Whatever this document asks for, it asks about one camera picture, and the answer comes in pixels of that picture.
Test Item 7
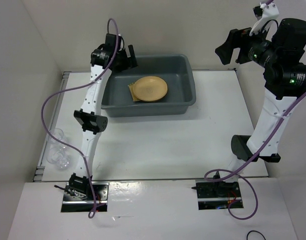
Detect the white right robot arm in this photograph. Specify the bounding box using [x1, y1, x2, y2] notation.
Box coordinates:
[212, 18, 306, 197]

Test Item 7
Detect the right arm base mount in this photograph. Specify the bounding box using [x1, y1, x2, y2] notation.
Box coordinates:
[191, 181, 244, 210]

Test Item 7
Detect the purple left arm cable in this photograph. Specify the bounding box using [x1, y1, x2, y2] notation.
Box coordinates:
[40, 17, 118, 218]

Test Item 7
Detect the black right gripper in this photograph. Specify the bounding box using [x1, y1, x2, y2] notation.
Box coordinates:
[215, 19, 280, 68]

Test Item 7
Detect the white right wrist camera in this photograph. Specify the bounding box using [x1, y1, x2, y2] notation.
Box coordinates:
[249, 0, 280, 36]

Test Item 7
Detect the cream plate with bear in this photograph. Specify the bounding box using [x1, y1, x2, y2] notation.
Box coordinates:
[133, 76, 168, 94]

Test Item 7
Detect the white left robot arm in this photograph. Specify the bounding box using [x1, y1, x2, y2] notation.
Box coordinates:
[69, 33, 137, 200]

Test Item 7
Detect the black cable loop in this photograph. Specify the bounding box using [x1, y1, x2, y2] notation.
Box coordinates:
[247, 229, 266, 240]

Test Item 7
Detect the clear plastic cup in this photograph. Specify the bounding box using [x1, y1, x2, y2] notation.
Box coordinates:
[46, 146, 70, 170]
[48, 128, 67, 149]

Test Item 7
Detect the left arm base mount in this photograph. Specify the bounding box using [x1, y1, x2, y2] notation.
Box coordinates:
[54, 181, 109, 213]

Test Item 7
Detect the clear plastic cup front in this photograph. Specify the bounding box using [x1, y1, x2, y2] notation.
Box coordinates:
[46, 146, 70, 170]

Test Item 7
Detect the grey plastic bin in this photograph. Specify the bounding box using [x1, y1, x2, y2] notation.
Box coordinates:
[101, 54, 196, 118]

